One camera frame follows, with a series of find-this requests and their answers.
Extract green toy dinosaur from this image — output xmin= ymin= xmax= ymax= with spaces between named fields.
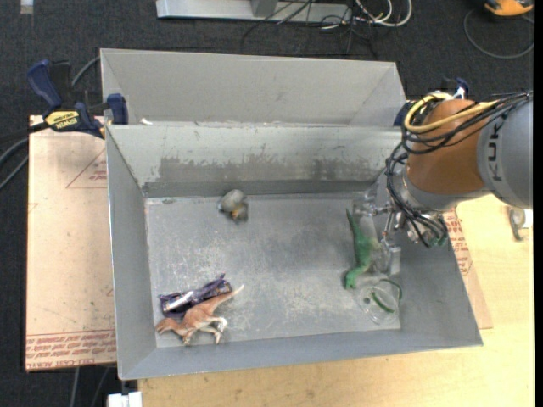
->
xmin=344 ymin=208 xmax=383 ymax=291

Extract clear glass, green stripes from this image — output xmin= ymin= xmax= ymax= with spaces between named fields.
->
xmin=357 ymin=278 xmax=403 ymax=325

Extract grey metal bin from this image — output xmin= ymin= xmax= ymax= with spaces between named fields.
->
xmin=99 ymin=47 xmax=484 ymax=382

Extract grey toy bird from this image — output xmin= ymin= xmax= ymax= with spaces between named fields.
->
xmin=217 ymin=188 xmax=250 ymax=225

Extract purple foil packet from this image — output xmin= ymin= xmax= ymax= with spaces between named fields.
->
xmin=159 ymin=274 xmax=234 ymax=317

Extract brown toy dinosaur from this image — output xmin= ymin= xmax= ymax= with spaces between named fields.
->
xmin=155 ymin=284 xmax=246 ymax=347

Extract brown cardboard board, red print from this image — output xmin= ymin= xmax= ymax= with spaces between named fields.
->
xmin=25 ymin=114 xmax=494 ymax=373

